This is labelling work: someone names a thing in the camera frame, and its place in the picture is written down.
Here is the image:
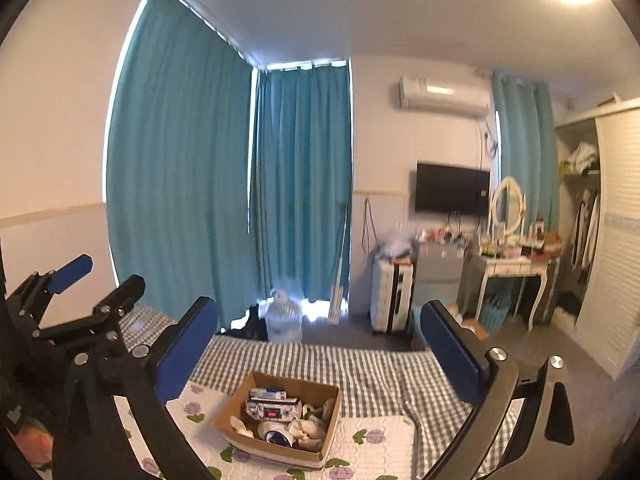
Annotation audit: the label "cluster of cosmetics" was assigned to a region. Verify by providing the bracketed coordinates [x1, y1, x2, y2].
[477, 220, 561, 261]

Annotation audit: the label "grey mini fridge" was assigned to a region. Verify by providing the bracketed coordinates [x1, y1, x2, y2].
[412, 239, 471, 311]

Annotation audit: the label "clear plastic bag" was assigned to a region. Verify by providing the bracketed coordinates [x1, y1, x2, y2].
[380, 225, 416, 261]

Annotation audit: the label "grey checked bedsheet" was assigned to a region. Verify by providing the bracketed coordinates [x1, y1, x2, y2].
[117, 305, 526, 480]

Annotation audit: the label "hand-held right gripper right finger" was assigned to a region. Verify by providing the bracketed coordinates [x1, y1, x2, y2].
[420, 300, 583, 480]

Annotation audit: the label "large water bottle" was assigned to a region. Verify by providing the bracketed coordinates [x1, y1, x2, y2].
[264, 287, 305, 343]

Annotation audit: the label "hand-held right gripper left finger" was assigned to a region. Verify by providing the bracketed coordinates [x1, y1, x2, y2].
[52, 296, 221, 480]

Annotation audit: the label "white air conditioner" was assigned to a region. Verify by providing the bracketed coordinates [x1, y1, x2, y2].
[399, 76, 491, 117]

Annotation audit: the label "folded white clothes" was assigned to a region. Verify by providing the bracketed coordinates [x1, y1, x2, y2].
[560, 142, 601, 171]

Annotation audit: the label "wall cable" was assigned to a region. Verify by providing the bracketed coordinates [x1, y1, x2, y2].
[362, 197, 377, 251]

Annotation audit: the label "oval white mirror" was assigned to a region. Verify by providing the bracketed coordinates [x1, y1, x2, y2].
[489, 175, 528, 238]

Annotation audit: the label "wardrobe hanging clothes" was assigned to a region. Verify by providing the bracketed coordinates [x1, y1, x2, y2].
[570, 187, 601, 281]

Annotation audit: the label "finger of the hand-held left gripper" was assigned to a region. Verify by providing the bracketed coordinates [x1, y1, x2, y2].
[7, 254, 94, 319]
[30, 274, 146, 344]

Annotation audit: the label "cluster of small bottles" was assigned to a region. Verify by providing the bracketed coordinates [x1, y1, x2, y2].
[417, 225, 471, 246]

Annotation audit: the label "wide teal curtain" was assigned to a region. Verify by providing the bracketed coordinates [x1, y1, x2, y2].
[105, 0, 258, 331]

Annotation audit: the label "narrow teal curtain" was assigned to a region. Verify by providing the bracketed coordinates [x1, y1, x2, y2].
[492, 71, 560, 233]

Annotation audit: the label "white dressing table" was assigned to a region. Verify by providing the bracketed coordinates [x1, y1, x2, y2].
[470, 240, 561, 331]

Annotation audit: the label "black wall television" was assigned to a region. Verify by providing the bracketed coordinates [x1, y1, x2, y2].
[415, 161, 492, 216]

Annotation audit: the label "white slatted wardrobe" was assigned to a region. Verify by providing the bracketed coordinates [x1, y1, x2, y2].
[555, 97, 640, 381]

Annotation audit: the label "blue basket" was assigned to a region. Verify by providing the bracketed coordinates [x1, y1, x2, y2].
[481, 294, 512, 332]

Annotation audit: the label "flat brown carton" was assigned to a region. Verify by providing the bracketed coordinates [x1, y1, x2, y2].
[450, 305, 491, 342]

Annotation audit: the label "person's left hand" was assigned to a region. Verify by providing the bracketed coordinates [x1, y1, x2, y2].
[12, 417, 56, 467]

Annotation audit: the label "wet wipes packet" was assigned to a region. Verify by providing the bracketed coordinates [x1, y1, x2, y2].
[247, 395, 301, 421]

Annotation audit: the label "floral quilted mat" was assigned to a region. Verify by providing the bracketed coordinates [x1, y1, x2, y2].
[112, 380, 418, 480]

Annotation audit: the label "white suitcase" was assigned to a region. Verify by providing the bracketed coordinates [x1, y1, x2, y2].
[372, 259, 415, 335]

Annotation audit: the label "cardboard box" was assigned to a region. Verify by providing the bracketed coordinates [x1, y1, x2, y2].
[214, 371, 343, 471]

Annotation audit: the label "black bag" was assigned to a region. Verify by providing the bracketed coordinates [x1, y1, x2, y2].
[220, 305, 268, 341]

